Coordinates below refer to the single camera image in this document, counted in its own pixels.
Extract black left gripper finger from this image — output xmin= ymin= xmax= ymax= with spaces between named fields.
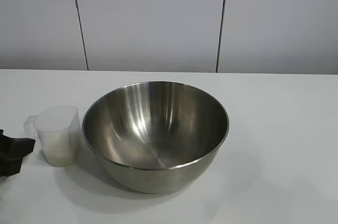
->
xmin=0 ymin=128 xmax=36 ymax=159
xmin=0 ymin=155 xmax=25 ymax=179

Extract clear plastic measuring cup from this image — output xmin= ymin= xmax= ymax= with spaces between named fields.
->
xmin=24 ymin=105 xmax=81 ymax=168

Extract white rice grains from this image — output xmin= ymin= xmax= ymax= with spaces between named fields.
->
xmin=44 ymin=144 xmax=77 ymax=168

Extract stainless steel mixing bowl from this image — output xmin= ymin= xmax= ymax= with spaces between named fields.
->
xmin=81 ymin=80 xmax=230 ymax=194

